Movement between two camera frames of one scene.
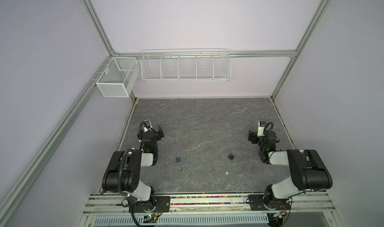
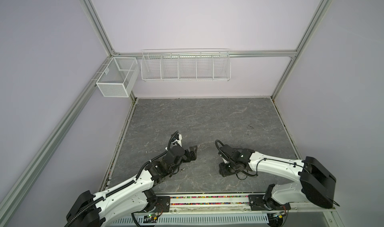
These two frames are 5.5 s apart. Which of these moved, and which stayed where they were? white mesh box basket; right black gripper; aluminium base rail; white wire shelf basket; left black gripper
Moved: left black gripper; right black gripper
Stayed: aluminium base rail; white mesh box basket; white wire shelf basket
